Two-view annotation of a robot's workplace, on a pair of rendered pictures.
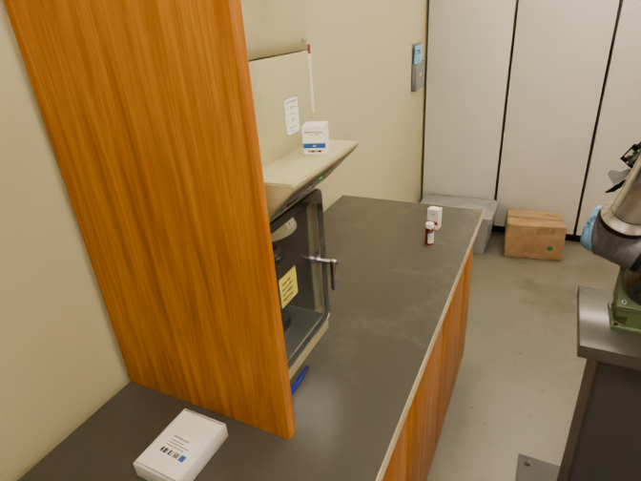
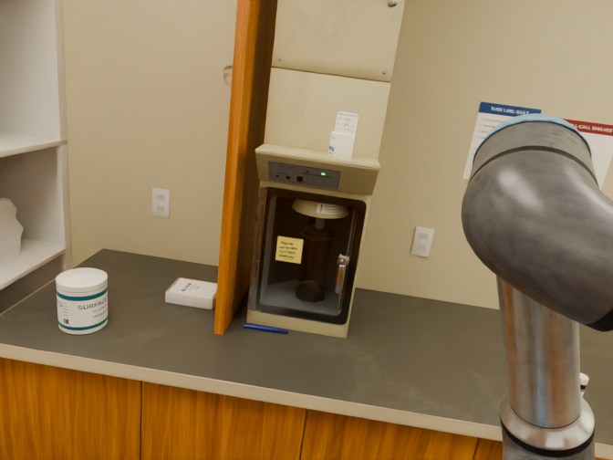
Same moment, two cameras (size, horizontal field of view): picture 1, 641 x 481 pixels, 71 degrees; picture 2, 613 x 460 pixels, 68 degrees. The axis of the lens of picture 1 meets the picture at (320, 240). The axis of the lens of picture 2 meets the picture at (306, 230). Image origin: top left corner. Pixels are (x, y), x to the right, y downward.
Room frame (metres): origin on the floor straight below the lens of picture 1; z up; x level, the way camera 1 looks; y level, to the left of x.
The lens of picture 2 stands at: (0.43, -1.07, 1.68)
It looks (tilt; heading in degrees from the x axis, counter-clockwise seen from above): 18 degrees down; 65
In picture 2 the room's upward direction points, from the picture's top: 8 degrees clockwise
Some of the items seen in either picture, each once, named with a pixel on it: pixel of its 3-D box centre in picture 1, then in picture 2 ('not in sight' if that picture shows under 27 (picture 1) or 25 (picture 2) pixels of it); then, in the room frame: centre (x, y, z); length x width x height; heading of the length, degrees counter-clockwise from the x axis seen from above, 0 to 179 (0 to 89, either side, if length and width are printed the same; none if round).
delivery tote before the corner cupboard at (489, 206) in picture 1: (455, 223); not in sight; (3.39, -1.13, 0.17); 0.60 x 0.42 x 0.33; 60
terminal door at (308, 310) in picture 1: (298, 282); (306, 258); (0.96, 0.06, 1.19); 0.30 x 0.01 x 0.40; 152
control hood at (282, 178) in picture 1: (307, 180); (316, 172); (0.93, 0.02, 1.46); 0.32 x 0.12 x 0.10; 152
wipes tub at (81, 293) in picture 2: not in sight; (82, 299); (0.35, 0.22, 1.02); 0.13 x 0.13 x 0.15
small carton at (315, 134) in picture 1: (316, 137); (341, 145); (0.98, -0.01, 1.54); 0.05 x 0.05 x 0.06; 80
